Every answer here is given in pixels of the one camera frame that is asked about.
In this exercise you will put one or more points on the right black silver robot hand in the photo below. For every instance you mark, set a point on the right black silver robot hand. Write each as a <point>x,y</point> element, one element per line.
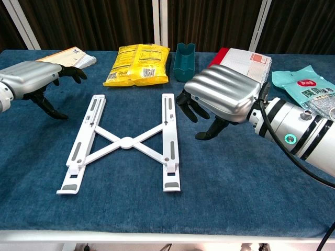
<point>225,91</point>

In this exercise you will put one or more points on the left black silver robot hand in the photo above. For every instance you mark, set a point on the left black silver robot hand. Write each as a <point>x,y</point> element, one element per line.
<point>28,75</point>

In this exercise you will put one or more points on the white folding laptop stand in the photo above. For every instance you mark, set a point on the white folding laptop stand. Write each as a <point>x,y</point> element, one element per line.
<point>127,143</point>

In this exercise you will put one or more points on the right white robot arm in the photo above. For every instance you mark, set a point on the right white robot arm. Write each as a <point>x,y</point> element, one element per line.
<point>301,125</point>

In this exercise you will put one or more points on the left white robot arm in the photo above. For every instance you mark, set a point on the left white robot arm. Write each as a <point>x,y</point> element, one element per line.
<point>4,98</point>

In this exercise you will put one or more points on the white spiral notebook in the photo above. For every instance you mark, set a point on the white spiral notebook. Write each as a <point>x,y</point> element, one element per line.
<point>246,62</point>

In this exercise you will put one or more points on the red cover notebook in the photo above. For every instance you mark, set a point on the red cover notebook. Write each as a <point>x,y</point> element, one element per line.
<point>218,56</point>

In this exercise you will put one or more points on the cream paperback book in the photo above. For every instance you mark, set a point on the cream paperback book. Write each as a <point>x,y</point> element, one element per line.
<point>70,56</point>

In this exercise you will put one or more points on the teal plastic tray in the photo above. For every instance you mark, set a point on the teal plastic tray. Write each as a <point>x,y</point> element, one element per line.
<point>184,65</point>

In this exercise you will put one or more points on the black pleated curtain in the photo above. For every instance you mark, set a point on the black pleated curtain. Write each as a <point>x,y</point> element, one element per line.
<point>10,26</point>
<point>209,21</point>
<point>91,23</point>
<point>301,26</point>

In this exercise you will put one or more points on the light blue product pouch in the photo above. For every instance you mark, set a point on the light blue product pouch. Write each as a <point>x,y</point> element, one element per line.
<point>301,83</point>

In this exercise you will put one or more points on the blue table cloth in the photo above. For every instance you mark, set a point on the blue table cloth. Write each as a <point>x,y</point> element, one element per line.
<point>209,183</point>

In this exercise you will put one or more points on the yellow snack bag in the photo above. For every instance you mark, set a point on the yellow snack bag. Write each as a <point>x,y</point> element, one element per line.
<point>136,62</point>

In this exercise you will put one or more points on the white metal frame post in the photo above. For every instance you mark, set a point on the white metal frame post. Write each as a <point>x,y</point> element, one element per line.
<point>260,26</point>
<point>21,24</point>
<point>159,23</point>

